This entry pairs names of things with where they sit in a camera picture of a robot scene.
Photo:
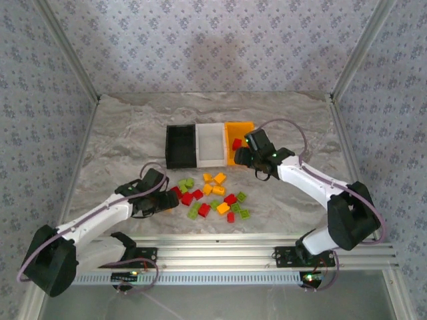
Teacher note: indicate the aluminium frame post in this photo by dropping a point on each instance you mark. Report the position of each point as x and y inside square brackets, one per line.
[68, 51]
[363, 50]

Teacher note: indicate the green lego brick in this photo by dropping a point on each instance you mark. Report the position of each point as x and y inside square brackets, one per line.
[182, 182]
[183, 189]
[245, 214]
[189, 182]
[193, 213]
[235, 207]
[241, 196]
[214, 204]
[197, 205]

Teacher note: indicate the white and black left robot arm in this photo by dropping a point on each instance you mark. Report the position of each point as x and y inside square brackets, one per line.
[100, 213]

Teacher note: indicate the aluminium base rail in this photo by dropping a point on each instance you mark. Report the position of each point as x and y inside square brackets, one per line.
[217, 253]

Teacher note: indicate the black plastic bin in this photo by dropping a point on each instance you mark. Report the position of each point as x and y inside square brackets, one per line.
[180, 146]

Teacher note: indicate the black circuit board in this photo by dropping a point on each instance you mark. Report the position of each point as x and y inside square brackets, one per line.
[125, 276]
[311, 278]

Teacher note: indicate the yellow plastic bin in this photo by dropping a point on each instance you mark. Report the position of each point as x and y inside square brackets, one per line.
[238, 128]

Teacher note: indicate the aluminium side rail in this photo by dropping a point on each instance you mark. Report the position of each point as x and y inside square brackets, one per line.
[78, 160]
[347, 150]

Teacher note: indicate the white plastic bin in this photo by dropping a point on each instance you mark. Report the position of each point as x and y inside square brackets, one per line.
[211, 145]

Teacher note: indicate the red lego brick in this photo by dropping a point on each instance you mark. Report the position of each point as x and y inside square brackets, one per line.
[177, 192]
[231, 217]
[197, 194]
[230, 199]
[204, 210]
[237, 144]
[187, 199]

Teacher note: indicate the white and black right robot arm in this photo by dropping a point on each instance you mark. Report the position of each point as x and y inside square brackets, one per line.
[307, 180]

